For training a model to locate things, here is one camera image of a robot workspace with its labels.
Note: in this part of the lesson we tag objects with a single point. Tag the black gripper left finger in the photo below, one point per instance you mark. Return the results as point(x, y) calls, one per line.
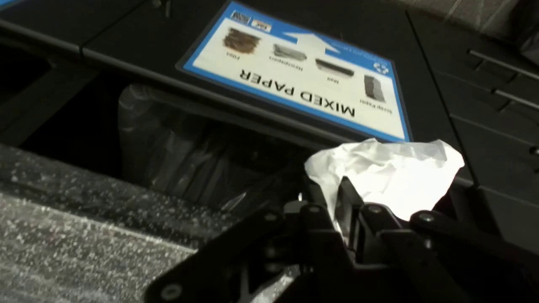
point(258, 251)

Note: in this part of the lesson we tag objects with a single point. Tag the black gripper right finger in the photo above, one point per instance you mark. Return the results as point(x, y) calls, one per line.
point(433, 257)

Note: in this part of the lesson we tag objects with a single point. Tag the white paper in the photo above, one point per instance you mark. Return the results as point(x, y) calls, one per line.
point(405, 176)

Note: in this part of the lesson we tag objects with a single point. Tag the black recycle bin bag left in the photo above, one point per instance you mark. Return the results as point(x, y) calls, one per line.
point(203, 160)

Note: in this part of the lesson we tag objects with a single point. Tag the black cabinet with drawers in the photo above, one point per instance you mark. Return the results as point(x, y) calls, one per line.
point(75, 57)

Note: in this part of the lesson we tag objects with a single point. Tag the left mixed paper sign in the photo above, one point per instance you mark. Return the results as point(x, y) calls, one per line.
point(300, 69)

